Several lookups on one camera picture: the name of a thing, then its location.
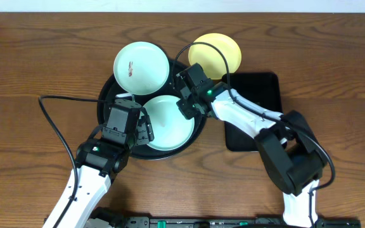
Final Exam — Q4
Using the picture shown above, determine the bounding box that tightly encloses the plain mint green plate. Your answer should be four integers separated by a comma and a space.
143, 95, 195, 151

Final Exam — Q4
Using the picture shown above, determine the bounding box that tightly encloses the yellow plate with stain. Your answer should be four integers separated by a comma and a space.
188, 33, 241, 80

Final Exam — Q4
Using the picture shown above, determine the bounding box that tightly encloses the mint plate with red stain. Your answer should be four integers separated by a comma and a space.
113, 41, 170, 96

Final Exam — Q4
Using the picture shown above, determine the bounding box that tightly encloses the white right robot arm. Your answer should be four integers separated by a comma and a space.
175, 82, 333, 227

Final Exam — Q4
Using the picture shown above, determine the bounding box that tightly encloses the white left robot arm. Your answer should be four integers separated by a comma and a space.
43, 114, 154, 227

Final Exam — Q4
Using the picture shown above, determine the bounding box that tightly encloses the round black tray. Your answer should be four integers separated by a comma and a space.
97, 74, 207, 160

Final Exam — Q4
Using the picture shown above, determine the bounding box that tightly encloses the black rectangular tray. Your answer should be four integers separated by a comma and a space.
224, 72, 283, 152

